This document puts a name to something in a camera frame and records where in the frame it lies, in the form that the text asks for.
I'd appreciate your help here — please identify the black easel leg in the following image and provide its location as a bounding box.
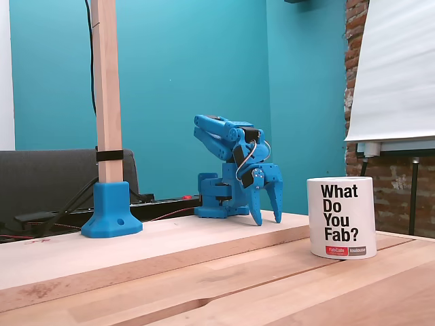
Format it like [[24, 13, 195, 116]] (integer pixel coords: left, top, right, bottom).
[[408, 156, 421, 236]]

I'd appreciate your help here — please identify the white plastic cylinder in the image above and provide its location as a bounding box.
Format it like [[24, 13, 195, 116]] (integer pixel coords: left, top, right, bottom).
[[362, 142, 382, 159]]

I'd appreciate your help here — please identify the black power strip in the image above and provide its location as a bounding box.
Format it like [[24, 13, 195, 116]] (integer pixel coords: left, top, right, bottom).
[[130, 194, 201, 222]]

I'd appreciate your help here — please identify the pale wooden base board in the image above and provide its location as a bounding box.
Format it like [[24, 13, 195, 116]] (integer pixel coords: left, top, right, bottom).
[[0, 207, 311, 305]]

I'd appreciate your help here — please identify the wooden camera post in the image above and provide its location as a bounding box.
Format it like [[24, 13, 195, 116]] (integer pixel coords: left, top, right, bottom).
[[90, 0, 124, 186]]

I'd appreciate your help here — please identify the thick black cable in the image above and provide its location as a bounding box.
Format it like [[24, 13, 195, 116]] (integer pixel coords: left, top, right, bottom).
[[50, 176, 100, 225]]

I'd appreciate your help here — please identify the white mug black lettering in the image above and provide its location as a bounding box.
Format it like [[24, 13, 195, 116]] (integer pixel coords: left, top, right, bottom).
[[306, 175, 378, 261]]

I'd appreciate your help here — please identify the black fabric chair back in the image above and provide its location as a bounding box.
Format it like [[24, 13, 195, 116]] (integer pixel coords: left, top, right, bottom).
[[0, 148, 140, 235]]

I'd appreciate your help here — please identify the blue printed post base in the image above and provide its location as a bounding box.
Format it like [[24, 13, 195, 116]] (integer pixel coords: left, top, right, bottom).
[[80, 181, 143, 239]]

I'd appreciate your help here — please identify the white flip chart paper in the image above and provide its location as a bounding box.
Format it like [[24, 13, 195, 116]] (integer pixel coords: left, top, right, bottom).
[[343, 0, 435, 143]]

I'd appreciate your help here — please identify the thin black cable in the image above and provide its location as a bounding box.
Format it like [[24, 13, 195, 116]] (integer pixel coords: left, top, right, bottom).
[[84, 0, 98, 116]]

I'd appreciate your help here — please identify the black strap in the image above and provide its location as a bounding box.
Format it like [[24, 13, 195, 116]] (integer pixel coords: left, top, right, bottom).
[[95, 149, 124, 162]]

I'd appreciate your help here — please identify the black adapter box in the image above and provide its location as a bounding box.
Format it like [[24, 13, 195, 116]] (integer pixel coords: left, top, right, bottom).
[[13, 211, 56, 228]]

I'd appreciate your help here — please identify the thin red wire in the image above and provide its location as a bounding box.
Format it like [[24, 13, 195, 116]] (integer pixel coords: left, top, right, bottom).
[[142, 207, 201, 222]]

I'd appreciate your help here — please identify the grey easel tray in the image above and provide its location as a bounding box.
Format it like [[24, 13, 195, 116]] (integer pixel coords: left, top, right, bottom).
[[355, 139, 435, 158]]

